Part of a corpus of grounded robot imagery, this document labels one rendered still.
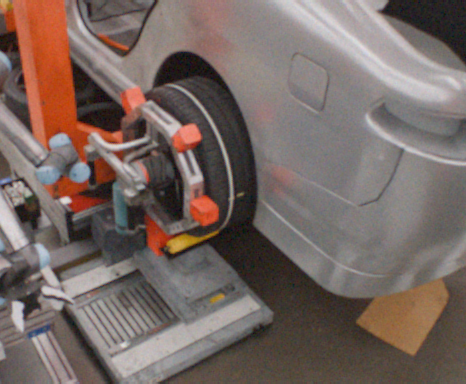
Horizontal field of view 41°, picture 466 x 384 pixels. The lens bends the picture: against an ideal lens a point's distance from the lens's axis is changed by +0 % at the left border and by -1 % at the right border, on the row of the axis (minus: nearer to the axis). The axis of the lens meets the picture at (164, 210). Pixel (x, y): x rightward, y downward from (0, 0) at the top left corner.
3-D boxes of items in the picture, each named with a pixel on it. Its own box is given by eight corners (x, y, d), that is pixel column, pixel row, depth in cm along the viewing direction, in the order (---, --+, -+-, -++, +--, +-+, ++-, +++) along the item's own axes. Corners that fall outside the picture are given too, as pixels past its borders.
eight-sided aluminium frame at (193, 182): (200, 252, 261) (206, 145, 225) (187, 257, 258) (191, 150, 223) (136, 184, 296) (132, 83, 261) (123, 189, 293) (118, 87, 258)
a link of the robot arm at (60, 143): (58, 146, 223) (72, 170, 229) (69, 130, 231) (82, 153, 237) (40, 150, 226) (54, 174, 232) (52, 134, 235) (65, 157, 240)
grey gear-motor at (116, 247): (177, 250, 333) (178, 199, 310) (108, 280, 316) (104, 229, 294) (159, 231, 345) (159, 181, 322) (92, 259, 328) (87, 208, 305)
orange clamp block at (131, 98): (147, 105, 258) (139, 85, 258) (131, 110, 255) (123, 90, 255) (142, 110, 264) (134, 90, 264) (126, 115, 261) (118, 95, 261)
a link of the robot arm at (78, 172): (85, 158, 233) (94, 176, 237) (72, 152, 241) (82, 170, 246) (68, 170, 230) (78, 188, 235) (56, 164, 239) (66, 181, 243)
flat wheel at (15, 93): (-13, 116, 401) (-20, 84, 386) (56, 76, 442) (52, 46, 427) (62, 149, 372) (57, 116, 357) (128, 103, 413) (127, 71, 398)
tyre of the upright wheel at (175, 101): (231, 243, 289) (285, 169, 232) (188, 262, 279) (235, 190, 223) (162, 134, 310) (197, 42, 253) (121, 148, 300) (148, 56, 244)
